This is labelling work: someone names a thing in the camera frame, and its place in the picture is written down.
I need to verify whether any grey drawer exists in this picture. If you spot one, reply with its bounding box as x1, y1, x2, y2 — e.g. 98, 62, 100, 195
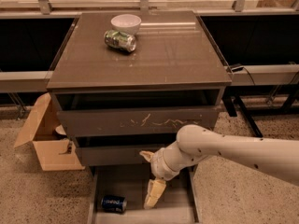
76, 133, 176, 166
51, 89, 226, 138
87, 164, 202, 224

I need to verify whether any white bowl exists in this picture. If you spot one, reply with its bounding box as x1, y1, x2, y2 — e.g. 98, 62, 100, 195
111, 14, 141, 35

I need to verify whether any grey bottom drawer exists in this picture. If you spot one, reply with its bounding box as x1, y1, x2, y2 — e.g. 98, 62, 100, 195
87, 164, 202, 224

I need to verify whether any black cable with plug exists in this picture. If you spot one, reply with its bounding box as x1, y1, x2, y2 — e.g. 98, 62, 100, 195
226, 63, 257, 87

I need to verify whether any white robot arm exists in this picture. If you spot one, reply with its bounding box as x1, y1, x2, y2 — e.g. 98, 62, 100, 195
140, 125, 299, 209

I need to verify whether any grey window railing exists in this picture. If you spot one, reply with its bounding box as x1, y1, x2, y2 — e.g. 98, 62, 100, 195
1, 0, 298, 92

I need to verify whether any open cardboard box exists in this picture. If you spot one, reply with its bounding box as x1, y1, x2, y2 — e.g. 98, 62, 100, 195
14, 93, 85, 171

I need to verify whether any green soda can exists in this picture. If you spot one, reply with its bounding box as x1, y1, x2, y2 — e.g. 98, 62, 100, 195
104, 30, 136, 52

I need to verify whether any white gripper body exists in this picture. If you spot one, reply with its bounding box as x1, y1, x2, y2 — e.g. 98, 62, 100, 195
150, 148, 179, 181

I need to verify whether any blue pepsi can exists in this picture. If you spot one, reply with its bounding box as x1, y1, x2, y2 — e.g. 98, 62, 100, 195
101, 195, 127, 213

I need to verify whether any black wheeled stand leg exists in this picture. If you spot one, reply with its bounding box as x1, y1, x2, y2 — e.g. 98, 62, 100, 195
222, 94, 263, 137

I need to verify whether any dark grey drawer cabinet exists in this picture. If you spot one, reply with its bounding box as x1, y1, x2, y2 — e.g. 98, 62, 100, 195
46, 10, 233, 173

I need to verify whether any grey top drawer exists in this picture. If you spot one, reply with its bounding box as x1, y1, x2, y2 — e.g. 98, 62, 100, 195
51, 89, 226, 138

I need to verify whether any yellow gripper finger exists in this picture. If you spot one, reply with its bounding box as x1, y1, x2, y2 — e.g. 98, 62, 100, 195
144, 178, 166, 209
139, 150, 154, 162

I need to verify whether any grey middle drawer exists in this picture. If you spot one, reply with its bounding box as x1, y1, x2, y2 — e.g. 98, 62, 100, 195
76, 133, 176, 166

